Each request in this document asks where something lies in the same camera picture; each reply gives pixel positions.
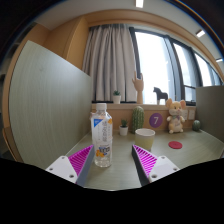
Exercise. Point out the round purple number sign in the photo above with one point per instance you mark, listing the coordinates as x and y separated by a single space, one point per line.
155 120

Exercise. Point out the pale yellow cup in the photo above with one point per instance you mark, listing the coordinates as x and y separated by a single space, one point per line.
144 138

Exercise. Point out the flat round red coaster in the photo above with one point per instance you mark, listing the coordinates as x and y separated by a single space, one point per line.
175 145

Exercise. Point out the dark-framed window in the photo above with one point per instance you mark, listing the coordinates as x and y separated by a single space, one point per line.
151 63

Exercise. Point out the grey curtain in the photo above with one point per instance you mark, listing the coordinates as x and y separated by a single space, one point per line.
108 63

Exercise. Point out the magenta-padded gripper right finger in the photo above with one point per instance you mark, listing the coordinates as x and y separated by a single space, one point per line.
163 166

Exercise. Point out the black horse figurine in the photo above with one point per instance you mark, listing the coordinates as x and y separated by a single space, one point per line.
160 94

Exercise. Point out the green desk divider panel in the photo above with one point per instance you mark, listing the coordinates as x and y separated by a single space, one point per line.
211 110
50 103

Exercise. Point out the wooden hand model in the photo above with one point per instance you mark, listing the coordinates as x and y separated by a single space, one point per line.
139 86

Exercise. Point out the ceiling lights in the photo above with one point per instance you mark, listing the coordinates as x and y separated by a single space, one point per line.
139 3

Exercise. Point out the clear plastic drink bottle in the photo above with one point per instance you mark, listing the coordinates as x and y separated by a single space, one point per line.
101 133

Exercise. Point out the plush mouse toy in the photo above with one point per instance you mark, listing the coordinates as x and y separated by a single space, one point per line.
175 115

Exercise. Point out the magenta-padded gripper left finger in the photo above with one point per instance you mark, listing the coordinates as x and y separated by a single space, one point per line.
58 166

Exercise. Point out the small plant in white pot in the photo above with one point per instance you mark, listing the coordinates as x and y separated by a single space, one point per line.
116 98
123 130

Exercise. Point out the white wall socket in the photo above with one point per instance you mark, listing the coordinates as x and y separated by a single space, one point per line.
191 114
184 115

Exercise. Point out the tall green cactus ornament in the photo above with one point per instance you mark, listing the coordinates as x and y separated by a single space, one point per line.
137 119

